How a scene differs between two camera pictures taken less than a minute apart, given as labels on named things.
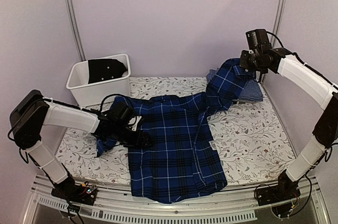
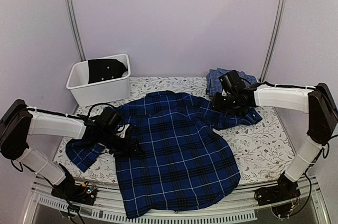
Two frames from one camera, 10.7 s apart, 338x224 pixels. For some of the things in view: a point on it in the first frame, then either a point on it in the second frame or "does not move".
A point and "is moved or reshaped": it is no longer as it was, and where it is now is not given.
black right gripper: [243, 62] to [215, 105]
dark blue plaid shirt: [176, 165] is moved or reshaped
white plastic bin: [92, 94] does not move
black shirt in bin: [103, 70] does not move
